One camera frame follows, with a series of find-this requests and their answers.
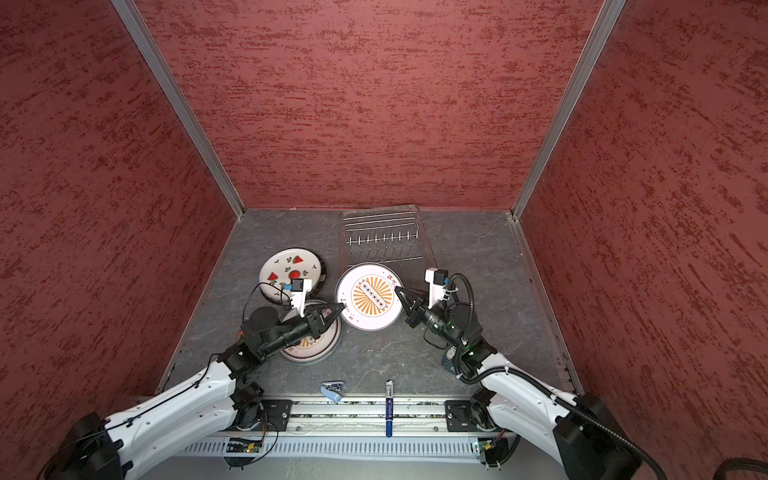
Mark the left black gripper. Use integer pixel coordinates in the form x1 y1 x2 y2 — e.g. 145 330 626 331
262 301 345 357

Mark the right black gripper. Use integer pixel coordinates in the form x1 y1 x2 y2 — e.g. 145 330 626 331
395 285 464 350

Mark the rearmost brown rim plate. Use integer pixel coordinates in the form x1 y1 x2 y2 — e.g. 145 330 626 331
335 263 403 332

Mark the white watermelon pattern plate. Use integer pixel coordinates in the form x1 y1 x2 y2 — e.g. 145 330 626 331
258 247 319 304

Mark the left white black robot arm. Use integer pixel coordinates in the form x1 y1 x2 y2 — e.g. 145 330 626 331
38 303 345 479

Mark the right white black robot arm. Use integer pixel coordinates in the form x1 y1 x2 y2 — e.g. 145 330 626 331
395 287 642 479

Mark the green alarm clock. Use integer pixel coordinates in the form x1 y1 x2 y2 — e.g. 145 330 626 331
441 350 456 375

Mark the light blue clip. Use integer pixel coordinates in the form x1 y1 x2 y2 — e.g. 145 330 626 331
320 381 345 404

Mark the blue marker pen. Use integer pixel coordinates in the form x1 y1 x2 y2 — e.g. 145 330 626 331
385 380 394 438

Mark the left small circuit board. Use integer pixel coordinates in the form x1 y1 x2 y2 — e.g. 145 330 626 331
223 438 264 469

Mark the small circuit board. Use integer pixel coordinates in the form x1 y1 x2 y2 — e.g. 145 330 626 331
475 438 510 469
223 438 264 469

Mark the right small circuit board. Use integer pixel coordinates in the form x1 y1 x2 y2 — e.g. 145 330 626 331
475 438 510 469

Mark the metal wire dish rack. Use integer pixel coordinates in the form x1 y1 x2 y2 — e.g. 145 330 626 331
339 205 437 283

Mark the aluminium front rail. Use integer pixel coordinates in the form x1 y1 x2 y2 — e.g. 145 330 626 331
264 394 490 437

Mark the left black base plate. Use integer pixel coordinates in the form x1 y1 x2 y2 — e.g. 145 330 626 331
234 399 294 432

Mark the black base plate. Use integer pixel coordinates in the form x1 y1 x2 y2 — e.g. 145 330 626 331
444 400 498 432
234 399 294 432

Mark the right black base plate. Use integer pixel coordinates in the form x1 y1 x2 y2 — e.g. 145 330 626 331
444 400 498 432

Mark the white slotted cable duct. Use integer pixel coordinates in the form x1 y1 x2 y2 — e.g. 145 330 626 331
177 436 478 463

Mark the black corrugated cable conduit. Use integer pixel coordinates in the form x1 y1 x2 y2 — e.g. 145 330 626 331
446 273 668 480

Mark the right aluminium corner post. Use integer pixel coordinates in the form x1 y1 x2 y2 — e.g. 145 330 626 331
511 0 626 221

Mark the aluminium corner post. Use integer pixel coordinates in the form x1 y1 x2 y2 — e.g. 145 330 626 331
111 0 247 221
511 0 626 221

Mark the left aluminium corner post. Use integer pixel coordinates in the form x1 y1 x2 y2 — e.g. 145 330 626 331
111 0 247 221

